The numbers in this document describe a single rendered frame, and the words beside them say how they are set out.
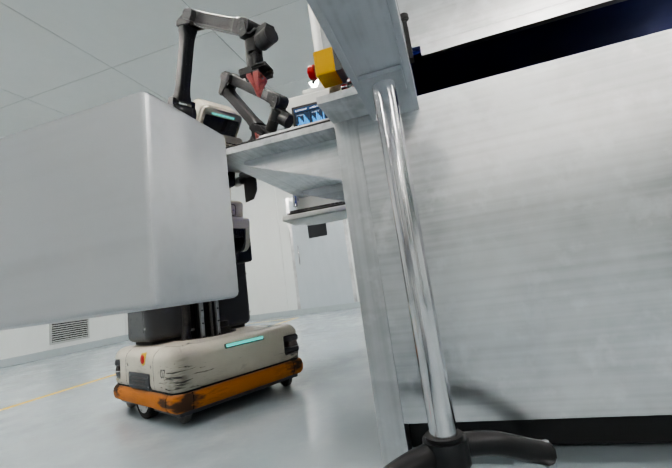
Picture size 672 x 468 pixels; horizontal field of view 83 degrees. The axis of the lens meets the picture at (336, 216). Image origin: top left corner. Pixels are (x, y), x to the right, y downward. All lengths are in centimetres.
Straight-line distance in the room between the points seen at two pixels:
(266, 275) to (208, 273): 710
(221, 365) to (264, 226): 586
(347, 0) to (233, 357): 141
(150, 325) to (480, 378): 140
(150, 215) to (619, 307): 94
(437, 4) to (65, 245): 107
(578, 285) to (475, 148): 38
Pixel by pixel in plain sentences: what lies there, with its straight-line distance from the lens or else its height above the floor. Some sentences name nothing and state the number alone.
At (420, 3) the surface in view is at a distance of 119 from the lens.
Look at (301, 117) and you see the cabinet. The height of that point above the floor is 140.
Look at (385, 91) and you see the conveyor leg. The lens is 83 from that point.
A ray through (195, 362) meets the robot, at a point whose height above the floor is 22.
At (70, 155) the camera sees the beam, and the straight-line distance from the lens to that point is 27.
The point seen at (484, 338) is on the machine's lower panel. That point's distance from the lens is 97.
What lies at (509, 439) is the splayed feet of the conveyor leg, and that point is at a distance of 88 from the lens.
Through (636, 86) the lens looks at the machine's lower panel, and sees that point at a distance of 111.
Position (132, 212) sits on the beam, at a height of 48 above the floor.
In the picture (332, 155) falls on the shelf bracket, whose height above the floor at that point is 81.
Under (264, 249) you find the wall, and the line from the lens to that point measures 738.
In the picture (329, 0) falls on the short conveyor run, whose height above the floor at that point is 84.
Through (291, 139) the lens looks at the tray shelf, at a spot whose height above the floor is 86.
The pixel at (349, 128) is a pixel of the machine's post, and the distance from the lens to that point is 106.
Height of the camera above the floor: 43
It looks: 10 degrees up
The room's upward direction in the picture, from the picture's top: 8 degrees counter-clockwise
